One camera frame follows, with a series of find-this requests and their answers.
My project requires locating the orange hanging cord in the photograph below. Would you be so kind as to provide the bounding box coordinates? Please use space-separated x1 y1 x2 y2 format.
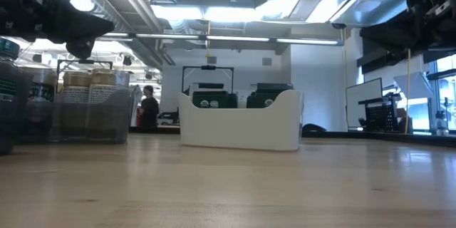
205 21 212 58

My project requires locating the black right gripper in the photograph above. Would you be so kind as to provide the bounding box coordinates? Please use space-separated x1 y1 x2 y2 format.
359 0 456 53

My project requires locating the black aluminium table frame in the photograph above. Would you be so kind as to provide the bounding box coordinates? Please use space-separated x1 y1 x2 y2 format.
130 125 456 147

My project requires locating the tan-lid jar white label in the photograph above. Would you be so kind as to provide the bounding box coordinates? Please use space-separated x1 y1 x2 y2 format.
88 67 131 133
59 71 92 131

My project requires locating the white plastic bin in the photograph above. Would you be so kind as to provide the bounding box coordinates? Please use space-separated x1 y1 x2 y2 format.
177 89 306 152

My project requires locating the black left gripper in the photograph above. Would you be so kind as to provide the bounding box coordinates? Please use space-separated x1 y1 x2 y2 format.
0 0 115 61

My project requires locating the long ceiling light strip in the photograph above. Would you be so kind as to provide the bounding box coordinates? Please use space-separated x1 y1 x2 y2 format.
103 31 345 46

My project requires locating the black mesh cart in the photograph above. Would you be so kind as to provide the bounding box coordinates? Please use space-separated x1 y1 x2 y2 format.
358 95 399 133

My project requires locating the green-lid glass spice jar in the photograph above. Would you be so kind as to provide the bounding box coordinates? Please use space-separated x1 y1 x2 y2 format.
0 37 23 154

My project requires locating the black computer monitor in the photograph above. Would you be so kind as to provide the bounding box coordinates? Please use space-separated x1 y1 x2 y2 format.
256 83 295 93

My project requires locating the white cloth cover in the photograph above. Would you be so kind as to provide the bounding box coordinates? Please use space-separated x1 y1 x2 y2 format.
128 84 143 128

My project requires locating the white angled panel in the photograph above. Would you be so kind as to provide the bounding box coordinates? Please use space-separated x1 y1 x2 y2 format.
393 72 435 100

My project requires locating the small clear bottle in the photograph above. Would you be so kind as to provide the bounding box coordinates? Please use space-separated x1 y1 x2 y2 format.
435 109 450 137

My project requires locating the person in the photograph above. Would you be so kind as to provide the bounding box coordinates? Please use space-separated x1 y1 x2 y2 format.
137 84 160 129

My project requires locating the tan-lid jar black label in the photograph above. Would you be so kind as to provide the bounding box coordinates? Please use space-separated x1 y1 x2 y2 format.
20 66 59 131

